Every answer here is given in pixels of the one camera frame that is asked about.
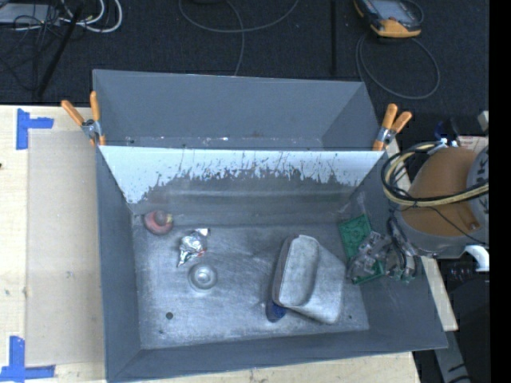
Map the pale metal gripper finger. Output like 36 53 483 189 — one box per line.
353 231 390 259
346 253 385 281

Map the green circuit board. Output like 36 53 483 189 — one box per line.
338 212 385 286

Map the blue flat thing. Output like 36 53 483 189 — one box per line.
265 301 288 323

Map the grey metal bin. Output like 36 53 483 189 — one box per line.
91 69 450 383

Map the crumpled silver foil wrapper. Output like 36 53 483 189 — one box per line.
176 227 211 269

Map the pale cardboard board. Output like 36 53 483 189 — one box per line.
25 128 107 369

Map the red ring toy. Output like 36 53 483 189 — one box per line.
143 209 175 236

